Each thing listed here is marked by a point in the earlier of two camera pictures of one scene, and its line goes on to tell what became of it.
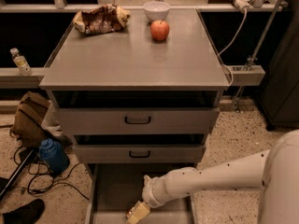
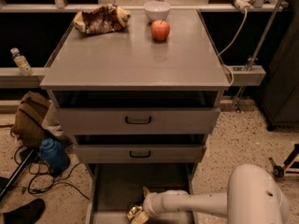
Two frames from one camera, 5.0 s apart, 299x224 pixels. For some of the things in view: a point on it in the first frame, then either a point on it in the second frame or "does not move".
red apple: [160, 30] does not move
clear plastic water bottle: [21, 63] does not move
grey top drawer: [137, 120] does not move
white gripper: [151, 192] to [151, 203]
